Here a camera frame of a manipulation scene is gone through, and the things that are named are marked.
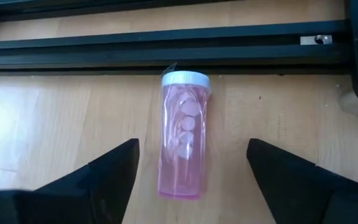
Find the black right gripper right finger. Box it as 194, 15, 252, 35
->
246, 138, 358, 224

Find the pink pill bottle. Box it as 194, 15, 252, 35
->
157, 70, 213, 200

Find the small silver frame bracket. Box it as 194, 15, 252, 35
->
300, 34, 333, 46

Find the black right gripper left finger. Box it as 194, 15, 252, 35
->
0, 138, 140, 224

